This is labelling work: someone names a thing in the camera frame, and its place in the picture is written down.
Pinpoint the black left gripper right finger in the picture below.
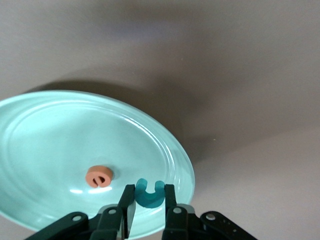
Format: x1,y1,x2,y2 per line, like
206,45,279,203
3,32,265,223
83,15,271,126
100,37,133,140
162,184,258,240

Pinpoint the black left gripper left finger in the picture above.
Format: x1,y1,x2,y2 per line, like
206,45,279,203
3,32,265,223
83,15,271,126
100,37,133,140
24,184,137,240

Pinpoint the teal foam letter c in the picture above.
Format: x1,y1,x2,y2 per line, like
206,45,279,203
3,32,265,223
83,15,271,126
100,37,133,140
134,178,166,209

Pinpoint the orange foam letter e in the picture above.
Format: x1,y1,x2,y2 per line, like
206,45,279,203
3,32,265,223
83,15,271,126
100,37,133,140
85,165,114,188

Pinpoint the pale green plate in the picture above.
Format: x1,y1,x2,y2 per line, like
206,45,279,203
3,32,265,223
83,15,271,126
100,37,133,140
0,89,196,239

